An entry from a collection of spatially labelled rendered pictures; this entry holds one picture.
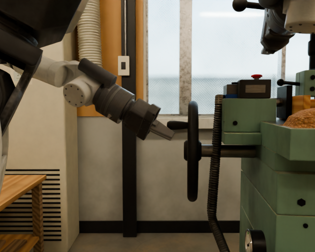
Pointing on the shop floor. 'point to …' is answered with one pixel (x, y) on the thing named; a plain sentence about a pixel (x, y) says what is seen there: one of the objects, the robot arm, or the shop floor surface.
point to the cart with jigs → (36, 207)
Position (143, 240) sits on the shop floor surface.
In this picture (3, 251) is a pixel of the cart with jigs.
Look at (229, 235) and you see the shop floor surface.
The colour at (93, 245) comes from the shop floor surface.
